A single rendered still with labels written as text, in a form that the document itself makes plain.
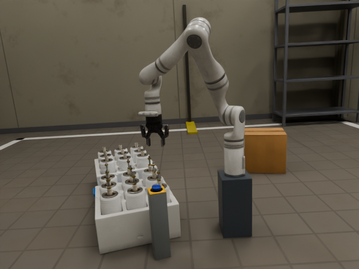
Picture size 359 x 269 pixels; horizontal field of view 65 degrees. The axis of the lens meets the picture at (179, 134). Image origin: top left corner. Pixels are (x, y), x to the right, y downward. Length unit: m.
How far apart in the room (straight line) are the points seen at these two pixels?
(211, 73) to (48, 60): 3.57
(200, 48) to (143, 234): 0.88
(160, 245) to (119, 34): 3.35
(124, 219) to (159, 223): 0.19
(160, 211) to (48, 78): 3.54
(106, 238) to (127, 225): 0.11
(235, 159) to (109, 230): 0.66
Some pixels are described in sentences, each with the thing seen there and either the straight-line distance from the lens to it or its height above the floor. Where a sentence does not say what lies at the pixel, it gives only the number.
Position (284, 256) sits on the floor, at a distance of 1.39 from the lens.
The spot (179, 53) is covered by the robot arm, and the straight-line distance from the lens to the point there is 1.17.
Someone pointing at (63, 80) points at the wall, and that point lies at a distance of 4.43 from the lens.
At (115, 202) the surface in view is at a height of 0.23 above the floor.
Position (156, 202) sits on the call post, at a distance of 1.21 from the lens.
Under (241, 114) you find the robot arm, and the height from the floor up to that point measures 0.60.
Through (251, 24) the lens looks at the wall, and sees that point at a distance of 4.30.
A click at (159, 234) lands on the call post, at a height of 0.13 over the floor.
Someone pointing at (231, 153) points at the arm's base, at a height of 0.42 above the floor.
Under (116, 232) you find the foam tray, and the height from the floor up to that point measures 0.10.
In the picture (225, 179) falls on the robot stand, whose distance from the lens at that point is 1.34.
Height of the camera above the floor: 0.81
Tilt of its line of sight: 13 degrees down
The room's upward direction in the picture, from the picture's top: 3 degrees counter-clockwise
